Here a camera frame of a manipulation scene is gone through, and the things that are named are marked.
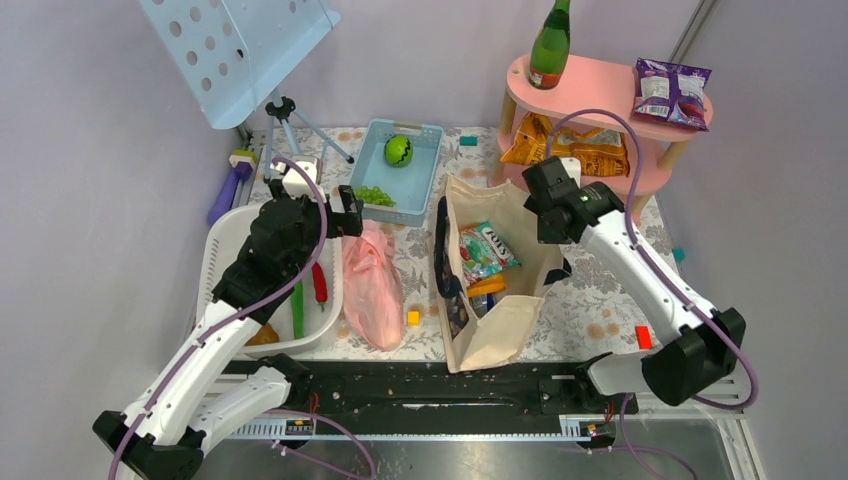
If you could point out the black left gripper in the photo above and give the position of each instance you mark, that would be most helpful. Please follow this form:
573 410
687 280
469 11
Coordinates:
347 222

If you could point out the yellow small block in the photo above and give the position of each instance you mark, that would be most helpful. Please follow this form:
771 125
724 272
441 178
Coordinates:
413 318

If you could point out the red chili pepper toy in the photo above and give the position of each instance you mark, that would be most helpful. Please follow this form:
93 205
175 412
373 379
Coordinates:
319 286

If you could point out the green cucumber toy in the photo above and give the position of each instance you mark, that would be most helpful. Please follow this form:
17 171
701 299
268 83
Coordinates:
296 302

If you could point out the green toy watermelon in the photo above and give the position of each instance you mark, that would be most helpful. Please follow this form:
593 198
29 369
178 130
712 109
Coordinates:
398 151

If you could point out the purple dumbbell toy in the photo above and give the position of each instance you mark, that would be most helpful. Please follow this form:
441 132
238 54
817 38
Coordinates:
242 166

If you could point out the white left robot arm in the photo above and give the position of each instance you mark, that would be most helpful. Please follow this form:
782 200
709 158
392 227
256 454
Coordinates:
166 432

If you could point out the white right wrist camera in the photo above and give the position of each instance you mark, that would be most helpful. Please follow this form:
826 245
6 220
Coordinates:
573 168

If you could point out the light blue perforated basket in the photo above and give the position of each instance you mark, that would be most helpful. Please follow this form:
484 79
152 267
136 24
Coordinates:
410 186

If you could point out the light blue music stand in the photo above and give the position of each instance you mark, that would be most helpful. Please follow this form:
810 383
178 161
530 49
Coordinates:
234 54

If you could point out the orange yellow packet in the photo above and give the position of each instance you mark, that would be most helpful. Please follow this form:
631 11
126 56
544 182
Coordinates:
490 285

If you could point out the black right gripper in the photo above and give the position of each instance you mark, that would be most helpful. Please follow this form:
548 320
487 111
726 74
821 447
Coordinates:
545 234

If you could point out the green grapes bunch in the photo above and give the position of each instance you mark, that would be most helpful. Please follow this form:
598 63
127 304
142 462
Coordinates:
374 196

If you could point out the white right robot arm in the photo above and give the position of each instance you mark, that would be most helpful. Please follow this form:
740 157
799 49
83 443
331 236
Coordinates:
698 344

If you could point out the beige floral canvas tote bag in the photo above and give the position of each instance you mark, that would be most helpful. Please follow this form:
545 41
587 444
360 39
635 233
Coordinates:
490 331

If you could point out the red orange small block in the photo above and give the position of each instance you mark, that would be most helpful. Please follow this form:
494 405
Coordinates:
643 337

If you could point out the colourful candy packet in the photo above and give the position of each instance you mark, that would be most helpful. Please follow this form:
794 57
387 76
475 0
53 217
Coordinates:
483 253

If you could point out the orange printed snack bag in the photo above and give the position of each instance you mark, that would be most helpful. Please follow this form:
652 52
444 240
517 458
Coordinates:
601 152

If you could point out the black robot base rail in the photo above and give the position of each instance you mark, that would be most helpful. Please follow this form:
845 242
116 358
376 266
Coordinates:
424 399

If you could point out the pink plastic grocery bag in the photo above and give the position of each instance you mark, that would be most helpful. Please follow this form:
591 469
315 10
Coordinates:
372 293

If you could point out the green glass bottle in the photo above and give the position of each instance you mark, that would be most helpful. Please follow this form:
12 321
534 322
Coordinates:
551 48

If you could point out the white plastic tub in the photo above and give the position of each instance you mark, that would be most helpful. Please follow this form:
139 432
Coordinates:
223 243

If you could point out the purple snack packet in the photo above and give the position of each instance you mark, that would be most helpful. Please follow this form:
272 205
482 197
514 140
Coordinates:
670 93

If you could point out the orange toy food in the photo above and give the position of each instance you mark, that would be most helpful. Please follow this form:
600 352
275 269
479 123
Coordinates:
265 335

